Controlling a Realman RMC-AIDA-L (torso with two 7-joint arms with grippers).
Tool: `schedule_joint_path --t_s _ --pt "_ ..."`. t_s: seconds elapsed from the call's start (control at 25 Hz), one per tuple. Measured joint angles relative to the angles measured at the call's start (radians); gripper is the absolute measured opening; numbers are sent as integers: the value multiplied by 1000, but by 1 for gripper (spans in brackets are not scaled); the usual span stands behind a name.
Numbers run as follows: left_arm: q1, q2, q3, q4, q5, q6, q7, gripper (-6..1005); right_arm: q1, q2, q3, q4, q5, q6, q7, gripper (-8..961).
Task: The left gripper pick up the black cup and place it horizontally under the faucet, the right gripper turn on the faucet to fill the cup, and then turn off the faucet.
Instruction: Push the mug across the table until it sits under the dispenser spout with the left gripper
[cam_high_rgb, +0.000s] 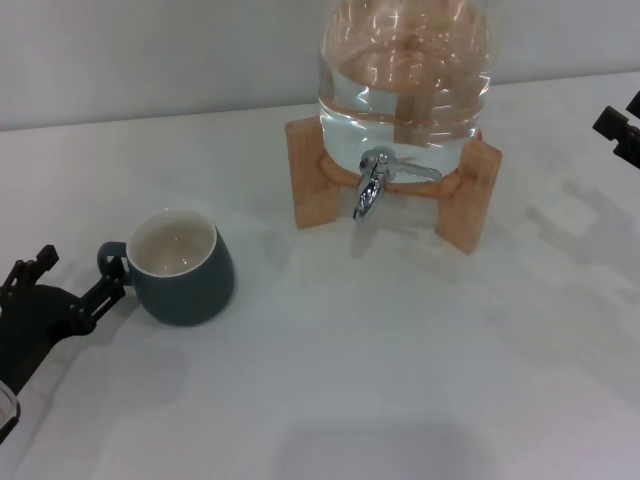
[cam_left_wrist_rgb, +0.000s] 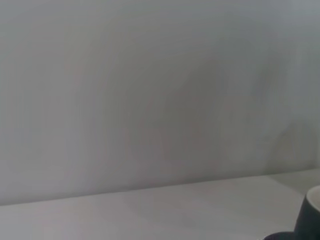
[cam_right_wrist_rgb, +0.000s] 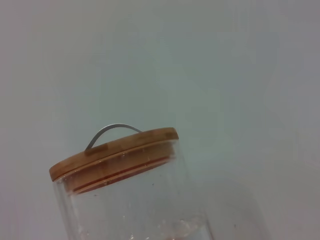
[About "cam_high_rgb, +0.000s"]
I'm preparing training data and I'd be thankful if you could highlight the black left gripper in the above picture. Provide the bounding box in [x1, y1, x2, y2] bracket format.
[0, 243, 126, 397]

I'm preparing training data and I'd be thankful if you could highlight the wooden dispenser stand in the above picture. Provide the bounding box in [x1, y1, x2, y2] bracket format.
[285, 118, 503, 255]

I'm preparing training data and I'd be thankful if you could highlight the chrome faucet tap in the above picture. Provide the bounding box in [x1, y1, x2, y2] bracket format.
[352, 146, 443, 221]

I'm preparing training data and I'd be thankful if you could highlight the glass water dispenser jar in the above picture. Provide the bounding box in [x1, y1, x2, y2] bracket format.
[315, 0, 496, 179]

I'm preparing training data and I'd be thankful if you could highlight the dark teal ceramic mug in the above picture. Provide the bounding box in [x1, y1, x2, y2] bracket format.
[96, 208, 236, 328]

